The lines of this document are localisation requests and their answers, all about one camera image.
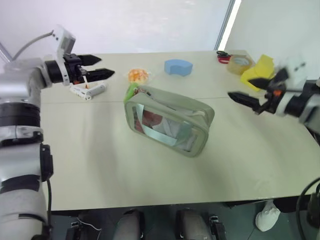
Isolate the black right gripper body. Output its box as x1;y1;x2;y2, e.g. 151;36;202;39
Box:
255;67;289;116

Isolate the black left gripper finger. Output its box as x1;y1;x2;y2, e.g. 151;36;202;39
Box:
79;54;103;67
84;67;116;82

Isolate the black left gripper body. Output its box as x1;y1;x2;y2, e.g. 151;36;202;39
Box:
63;52;88;85

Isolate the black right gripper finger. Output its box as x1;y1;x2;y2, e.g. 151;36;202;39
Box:
227;91;264;111
246;76;275;89

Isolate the green plastic object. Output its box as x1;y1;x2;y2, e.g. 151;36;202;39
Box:
123;83;139;103

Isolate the red item in pouch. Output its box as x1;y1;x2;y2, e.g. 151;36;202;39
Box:
141;109;163;129

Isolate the green clear toiletry bag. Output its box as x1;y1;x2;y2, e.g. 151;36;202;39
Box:
123;84;216;158

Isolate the white cloth in pouch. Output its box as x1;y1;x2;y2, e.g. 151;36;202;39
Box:
152;117;196;152

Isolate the white ribbed tube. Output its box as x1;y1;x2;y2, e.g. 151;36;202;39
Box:
69;84;93;101

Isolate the brown packing tape roll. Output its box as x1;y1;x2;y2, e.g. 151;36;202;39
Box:
226;54;256;76

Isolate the clear bag of orange snacks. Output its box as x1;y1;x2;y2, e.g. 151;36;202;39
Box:
124;68;156;84

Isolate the red tape roll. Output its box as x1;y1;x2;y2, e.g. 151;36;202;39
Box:
216;55;232;65

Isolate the blue foam arc block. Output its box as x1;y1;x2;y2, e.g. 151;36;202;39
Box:
163;58;194;77

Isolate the dark trouser leg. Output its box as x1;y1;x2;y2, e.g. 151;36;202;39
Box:
272;196;305;214

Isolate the white shoe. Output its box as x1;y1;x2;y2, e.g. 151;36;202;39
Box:
255;199;282;232

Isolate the grey rounded robot leg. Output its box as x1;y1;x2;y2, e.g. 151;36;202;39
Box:
175;207;213;240
113;208;146;240

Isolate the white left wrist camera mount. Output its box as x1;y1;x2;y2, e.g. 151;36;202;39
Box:
51;24;77;87

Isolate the grey left wrist cable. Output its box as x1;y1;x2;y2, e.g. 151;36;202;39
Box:
11;29;55;62

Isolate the white window frame strip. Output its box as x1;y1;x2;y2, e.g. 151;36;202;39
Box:
213;0;242;52

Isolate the grey metal stand frame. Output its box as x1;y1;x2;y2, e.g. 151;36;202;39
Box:
0;41;13;66

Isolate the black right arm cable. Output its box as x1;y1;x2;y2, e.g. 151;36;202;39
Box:
295;176;320;240

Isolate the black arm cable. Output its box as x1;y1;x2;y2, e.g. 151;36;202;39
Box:
39;143;54;240
295;176;320;240

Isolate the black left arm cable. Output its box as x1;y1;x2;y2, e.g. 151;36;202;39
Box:
39;143;54;240

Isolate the black bracket under table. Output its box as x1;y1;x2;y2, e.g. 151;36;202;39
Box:
208;214;229;240
65;212;87;240

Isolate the thin white cable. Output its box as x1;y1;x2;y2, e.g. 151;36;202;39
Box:
74;216;103;231

